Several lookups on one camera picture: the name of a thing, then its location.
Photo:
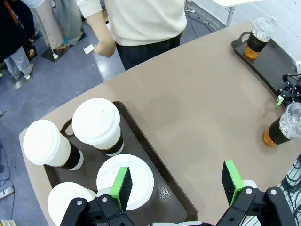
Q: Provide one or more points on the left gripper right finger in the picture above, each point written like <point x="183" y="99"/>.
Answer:
<point x="235" y="186"/>

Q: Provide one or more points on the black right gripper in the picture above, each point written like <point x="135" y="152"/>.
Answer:
<point x="294" y="91"/>

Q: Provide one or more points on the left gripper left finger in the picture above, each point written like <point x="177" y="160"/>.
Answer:
<point x="121" y="188"/>

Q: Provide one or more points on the white lidded paper coffee cup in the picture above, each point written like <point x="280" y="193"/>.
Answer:
<point x="141" y="183"/>
<point x="63" y="200"/>
<point x="42" y="141"/>
<point x="94" y="120"/>

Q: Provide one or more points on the clear iced coffee cup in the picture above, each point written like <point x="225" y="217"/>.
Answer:
<point x="255" y="42"/>
<point x="279" y="134"/>

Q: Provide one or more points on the person's right forearm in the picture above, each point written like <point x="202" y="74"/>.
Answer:
<point x="98" y="30"/>

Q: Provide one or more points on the brown plastic serving tray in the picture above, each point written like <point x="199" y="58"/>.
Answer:
<point x="164" y="200"/>
<point x="275" y="63"/>

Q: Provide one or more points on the person's right hand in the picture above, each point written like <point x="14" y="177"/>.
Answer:
<point x="105" y="49"/>

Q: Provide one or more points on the white side table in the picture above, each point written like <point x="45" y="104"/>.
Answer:
<point x="235" y="2"/>

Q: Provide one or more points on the white power strip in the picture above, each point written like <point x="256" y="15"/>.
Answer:
<point x="6" y="192"/>

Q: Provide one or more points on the dark trousers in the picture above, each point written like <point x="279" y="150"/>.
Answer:
<point x="141" y="56"/>

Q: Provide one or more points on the white paper card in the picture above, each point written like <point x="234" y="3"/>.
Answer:
<point x="88" y="49"/>

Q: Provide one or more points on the grey floor plate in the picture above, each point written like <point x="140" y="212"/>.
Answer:
<point x="55" y="55"/>

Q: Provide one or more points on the cream sweatshirt torso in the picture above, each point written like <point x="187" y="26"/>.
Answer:
<point x="145" y="21"/>

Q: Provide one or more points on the bystander in grey hoodie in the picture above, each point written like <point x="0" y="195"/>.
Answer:
<point x="68" y="21"/>

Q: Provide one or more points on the bystander in white hoodie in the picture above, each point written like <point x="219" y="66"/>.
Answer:
<point x="44" y="23"/>

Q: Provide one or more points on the bystander in black coat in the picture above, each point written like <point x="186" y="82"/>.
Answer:
<point x="11" y="35"/>

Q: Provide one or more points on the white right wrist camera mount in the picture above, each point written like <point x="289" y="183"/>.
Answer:
<point x="298" y="67"/>

